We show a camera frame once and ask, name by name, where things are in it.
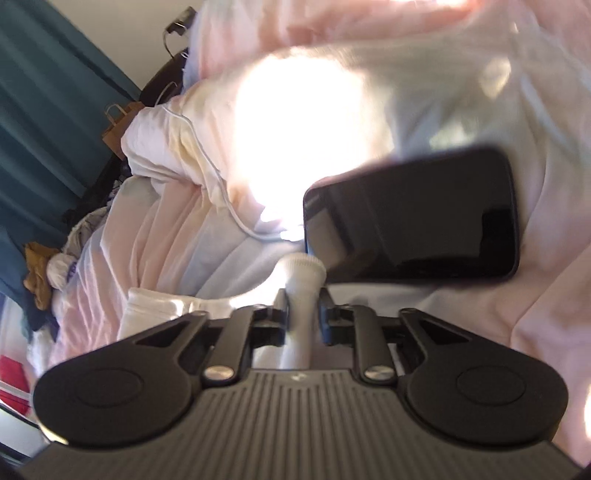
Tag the mustard yellow cloth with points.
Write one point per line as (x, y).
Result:
(39, 277)

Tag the red box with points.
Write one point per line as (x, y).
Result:
(14, 376)

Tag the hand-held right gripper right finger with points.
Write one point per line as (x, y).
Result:
(327, 308)

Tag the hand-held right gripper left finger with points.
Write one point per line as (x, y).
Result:
(279, 308)

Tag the pink bed sheet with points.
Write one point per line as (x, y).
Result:
(461, 92)

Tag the black smartphone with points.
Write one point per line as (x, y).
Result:
(411, 217)

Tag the white sock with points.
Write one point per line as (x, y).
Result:
(302, 295)

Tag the brown paper bag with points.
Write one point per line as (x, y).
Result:
(117, 124)

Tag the teal curtain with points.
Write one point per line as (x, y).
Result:
(41, 115)

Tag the pile of clothes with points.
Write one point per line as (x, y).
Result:
(83, 240)

